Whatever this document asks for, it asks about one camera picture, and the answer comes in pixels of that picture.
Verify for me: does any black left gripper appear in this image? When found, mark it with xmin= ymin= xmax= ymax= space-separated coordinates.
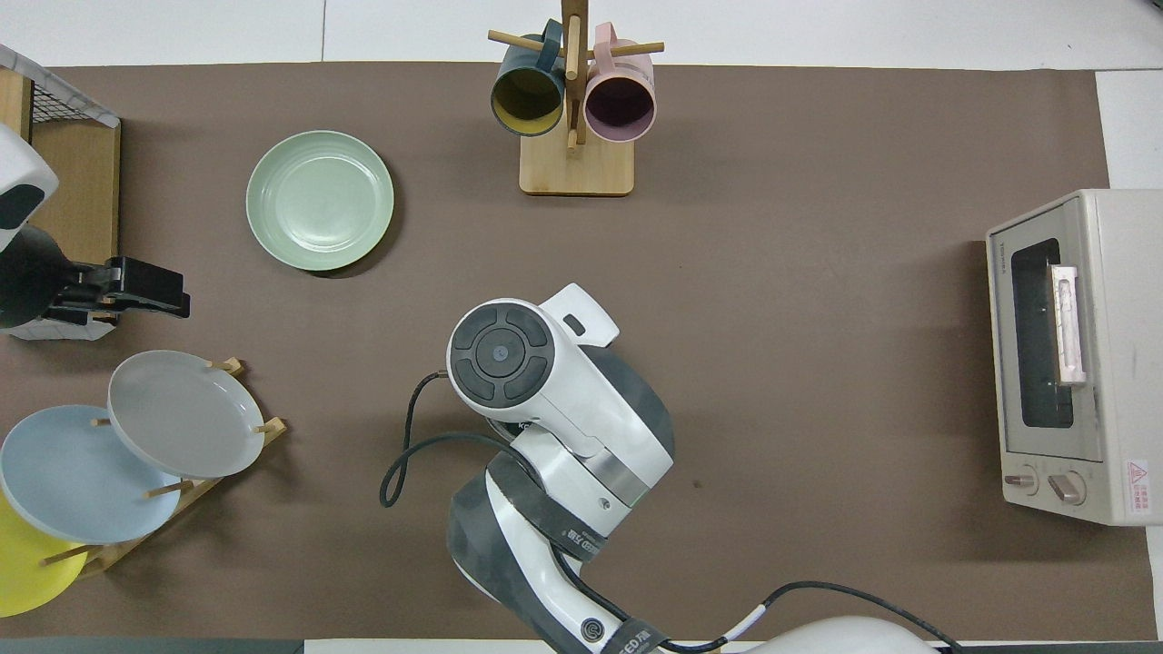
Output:
xmin=0 ymin=223 xmax=193 ymax=332

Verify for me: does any grey plate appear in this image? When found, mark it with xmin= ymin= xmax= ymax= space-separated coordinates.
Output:
xmin=107 ymin=350 xmax=266 ymax=481

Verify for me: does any green plate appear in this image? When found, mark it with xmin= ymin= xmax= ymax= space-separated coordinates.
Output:
xmin=245 ymin=130 xmax=396 ymax=273

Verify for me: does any blue plate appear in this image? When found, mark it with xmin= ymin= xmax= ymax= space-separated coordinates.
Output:
xmin=0 ymin=404 xmax=184 ymax=545

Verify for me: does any wooden plate rack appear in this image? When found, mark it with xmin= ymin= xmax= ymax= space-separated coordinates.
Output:
xmin=40 ymin=357 xmax=289 ymax=580

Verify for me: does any yellow plate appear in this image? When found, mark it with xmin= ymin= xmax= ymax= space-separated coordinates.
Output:
xmin=0 ymin=490 xmax=90 ymax=619

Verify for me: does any grey patterned cloth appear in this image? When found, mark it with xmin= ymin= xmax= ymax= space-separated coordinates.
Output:
xmin=0 ymin=313 xmax=120 ymax=342

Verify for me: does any wooden shelf box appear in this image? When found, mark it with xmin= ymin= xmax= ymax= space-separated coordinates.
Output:
xmin=0 ymin=68 xmax=121 ymax=321

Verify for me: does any teal mug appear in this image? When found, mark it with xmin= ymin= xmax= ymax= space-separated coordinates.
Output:
xmin=491 ymin=20 xmax=567 ymax=138

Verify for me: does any wooden mug tree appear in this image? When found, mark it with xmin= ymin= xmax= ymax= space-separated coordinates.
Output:
xmin=488 ymin=0 xmax=665 ymax=197

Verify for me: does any pink mug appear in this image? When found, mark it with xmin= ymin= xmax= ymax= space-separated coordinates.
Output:
xmin=584 ymin=23 xmax=658 ymax=144

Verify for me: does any brown table mat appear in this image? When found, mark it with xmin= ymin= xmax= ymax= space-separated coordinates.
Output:
xmin=0 ymin=62 xmax=1159 ymax=642

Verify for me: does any beige toaster oven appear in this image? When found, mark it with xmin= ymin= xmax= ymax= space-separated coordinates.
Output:
xmin=986 ymin=188 xmax=1163 ymax=528

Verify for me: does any black wire basket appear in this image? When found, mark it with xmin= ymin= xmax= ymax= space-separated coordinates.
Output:
xmin=0 ymin=44 xmax=122 ymax=129

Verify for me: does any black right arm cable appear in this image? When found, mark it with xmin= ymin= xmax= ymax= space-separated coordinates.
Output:
xmin=379 ymin=370 xmax=966 ymax=654

